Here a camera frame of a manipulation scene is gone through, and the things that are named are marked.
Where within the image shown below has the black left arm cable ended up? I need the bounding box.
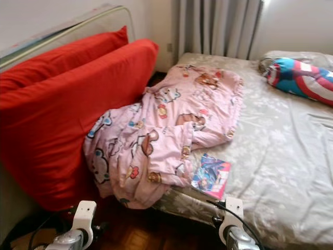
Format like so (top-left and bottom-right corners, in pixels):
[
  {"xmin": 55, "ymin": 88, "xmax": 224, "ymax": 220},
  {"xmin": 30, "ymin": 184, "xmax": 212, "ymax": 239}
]
[{"xmin": 28, "ymin": 207, "xmax": 76, "ymax": 250}]

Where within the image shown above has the colourful cartoon book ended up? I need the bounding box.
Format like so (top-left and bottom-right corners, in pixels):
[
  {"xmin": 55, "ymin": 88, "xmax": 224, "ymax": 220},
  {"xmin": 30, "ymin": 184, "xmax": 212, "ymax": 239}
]
[{"xmin": 191, "ymin": 153, "xmax": 232, "ymax": 201}]

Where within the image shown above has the grey floral pillow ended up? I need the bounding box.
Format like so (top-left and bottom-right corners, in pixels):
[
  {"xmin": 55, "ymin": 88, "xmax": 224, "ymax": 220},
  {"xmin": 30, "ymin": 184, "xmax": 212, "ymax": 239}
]
[{"xmin": 259, "ymin": 50, "xmax": 333, "ymax": 72}]

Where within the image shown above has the grey curtain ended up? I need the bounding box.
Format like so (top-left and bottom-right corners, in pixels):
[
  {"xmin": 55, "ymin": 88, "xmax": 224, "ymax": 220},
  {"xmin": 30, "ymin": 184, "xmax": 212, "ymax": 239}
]
[{"xmin": 177, "ymin": 0, "xmax": 265, "ymax": 60}]

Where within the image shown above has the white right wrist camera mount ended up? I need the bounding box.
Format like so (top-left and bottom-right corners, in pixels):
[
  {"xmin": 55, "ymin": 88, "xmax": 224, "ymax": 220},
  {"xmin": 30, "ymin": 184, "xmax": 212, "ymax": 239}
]
[{"xmin": 220, "ymin": 197, "xmax": 244, "ymax": 230}]

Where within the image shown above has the bed with grey floral sheet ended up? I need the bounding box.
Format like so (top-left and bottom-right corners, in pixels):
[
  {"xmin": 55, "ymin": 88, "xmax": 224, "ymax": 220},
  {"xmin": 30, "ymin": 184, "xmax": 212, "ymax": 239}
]
[{"xmin": 153, "ymin": 52, "xmax": 333, "ymax": 249}]

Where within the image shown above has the pink cartoon print blanket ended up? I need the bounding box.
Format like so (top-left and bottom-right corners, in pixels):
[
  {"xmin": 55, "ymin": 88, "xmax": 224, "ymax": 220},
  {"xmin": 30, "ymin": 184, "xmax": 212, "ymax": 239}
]
[{"xmin": 83, "ymin": 64, "xmax": 244, "ymax": 210}]

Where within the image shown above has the grey plastic wrapped mattress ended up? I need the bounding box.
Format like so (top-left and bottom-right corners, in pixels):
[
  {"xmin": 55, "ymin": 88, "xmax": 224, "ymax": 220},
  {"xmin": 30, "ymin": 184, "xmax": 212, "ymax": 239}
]
[{"xmin": 0, "ymin": 4, "xmax": 135, "ymax": 245}]

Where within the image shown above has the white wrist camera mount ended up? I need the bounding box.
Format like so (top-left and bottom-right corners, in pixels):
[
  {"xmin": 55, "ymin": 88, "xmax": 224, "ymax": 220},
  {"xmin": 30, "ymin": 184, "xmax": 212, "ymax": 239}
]
[
  {"xmin": 73, "ymin": 201, "xmax": 97, "ymax": 235},
  {"xmin": 220, "ymin": 197, "xmax": 244, "ymax": 230}
]

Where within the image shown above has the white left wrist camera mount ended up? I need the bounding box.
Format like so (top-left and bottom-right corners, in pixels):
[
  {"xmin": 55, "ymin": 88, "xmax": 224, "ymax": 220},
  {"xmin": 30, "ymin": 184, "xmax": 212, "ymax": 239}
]
[{"xmin": 73, "ymin": 201, "xmax": 97, "ymax": 235}]

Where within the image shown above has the blue red striped shield pillow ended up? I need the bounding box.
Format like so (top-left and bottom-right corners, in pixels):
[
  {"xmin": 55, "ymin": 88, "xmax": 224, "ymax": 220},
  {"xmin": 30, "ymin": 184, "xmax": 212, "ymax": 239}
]
[{"xmin": 264, "ymin": 57, "xmax": 333, "ymax": 107}]

